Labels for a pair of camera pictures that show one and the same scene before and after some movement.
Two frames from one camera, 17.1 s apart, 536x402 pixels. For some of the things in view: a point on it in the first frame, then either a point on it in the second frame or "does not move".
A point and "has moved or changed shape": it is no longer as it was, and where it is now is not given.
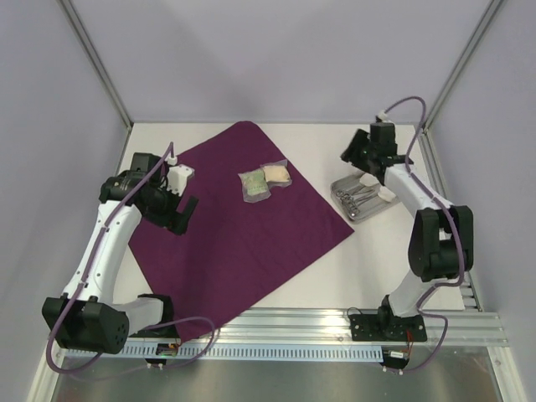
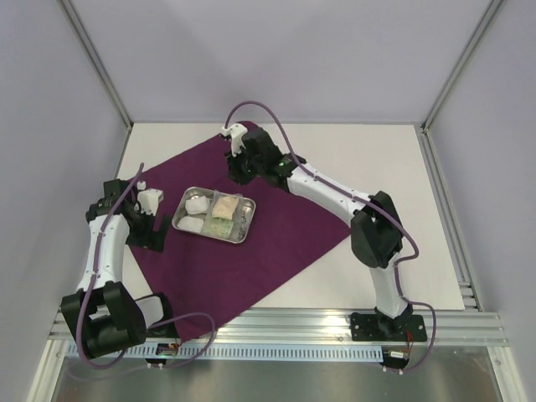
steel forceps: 352,203 has moved or changed shape
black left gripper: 178,219 → 151,239
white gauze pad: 386,194 has moved or changed shape
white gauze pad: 368,179 → 197,204
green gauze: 255,186 → 219,227
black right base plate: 387,327 does not move
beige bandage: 277,174 has moved or changed shape
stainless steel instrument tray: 358,201 has moved or changed shape
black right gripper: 354,147 → 239,168
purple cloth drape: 259,220 does not move
